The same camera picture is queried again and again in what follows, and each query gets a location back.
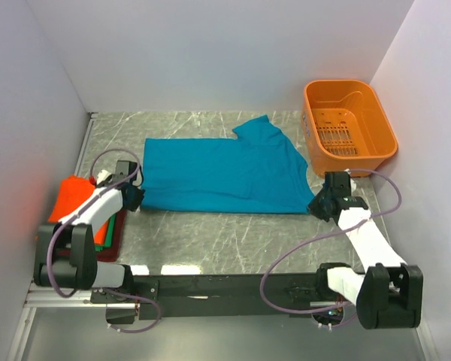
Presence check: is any folded orange t shirt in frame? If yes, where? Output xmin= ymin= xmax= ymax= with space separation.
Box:
xmin=48 ymin=175 xmax=108 ymax=244

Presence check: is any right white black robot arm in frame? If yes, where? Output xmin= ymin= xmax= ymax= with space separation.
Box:
xmin=308 ymin=171 xmax=423 ymax=329

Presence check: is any folded dark red t shirt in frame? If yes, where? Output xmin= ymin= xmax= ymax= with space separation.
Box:
xmin=97 ymin=210 xmax=127 ymax=262

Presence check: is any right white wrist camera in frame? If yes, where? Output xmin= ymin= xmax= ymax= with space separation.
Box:
xmin=344 ymin=168 xmax=357 ymax=193

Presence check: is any aluminium rail frame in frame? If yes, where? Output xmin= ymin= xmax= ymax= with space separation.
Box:
xmin=24 ymin=273 xmax=422 ymax=309

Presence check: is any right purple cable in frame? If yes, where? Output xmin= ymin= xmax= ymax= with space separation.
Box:
xmin=260 ymin=168 xmax=402 ymax=329

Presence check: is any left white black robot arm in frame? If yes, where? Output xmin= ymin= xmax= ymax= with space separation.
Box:
xmin=33 ymin=160 xmax=144 ymax=302

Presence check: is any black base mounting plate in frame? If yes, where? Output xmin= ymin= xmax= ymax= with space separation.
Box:
xmin=91 ymin=273 xmax=346 ymax=325

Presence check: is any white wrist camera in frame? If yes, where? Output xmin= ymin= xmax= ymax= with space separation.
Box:
xmin=95 ymin=169 xmax=113 ymax=187
xmin=344 ymin=168 xmax=357 ymax=193

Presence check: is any teal blue t shirt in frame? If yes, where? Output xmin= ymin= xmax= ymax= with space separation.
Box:
xmin=141 ymin=115 xmax=314 ymax=214

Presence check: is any orange plastic basket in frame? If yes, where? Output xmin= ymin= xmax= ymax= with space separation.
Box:
xmin=301 ymin=79 xmax=398 ymax=177

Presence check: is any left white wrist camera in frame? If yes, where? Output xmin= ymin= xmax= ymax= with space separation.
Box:
xmin=95 ymin=169 xmax=113 ymax=187

